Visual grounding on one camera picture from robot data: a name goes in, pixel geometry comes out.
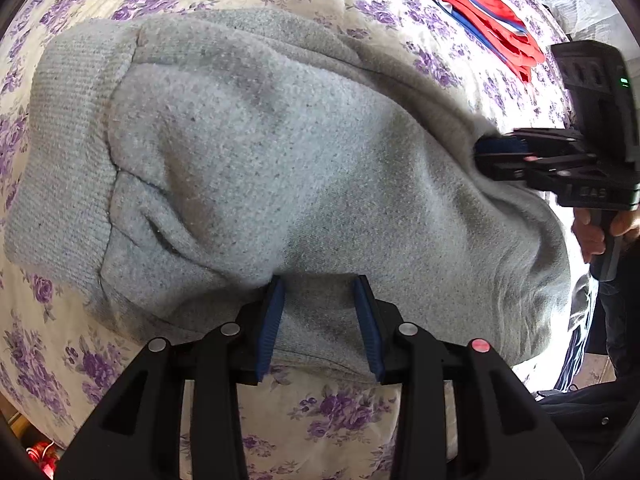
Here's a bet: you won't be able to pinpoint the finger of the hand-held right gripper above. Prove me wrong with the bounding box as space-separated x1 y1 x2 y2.
473 129 596 183

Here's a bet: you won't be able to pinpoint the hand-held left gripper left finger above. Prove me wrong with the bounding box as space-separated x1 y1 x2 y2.
54 275 287 480

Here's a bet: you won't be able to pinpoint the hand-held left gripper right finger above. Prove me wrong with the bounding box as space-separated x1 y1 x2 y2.
353 274 586 480

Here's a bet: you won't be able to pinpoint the grey sweatshirt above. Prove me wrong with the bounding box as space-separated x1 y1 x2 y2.
4 7 573 378

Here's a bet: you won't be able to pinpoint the person's right hand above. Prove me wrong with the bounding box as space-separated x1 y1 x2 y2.
571 206 640 263

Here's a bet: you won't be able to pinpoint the purple floral bed sheet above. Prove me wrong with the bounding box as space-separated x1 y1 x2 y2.
0 0 621 480

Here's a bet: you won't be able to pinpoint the red white blue garment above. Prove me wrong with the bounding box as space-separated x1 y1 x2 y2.
429 0 546 83

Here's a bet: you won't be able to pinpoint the person's dark clothing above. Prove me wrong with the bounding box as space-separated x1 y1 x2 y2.
535 275 640 480

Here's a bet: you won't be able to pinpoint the red objects under bed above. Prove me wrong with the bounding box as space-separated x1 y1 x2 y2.
25 437 63 478

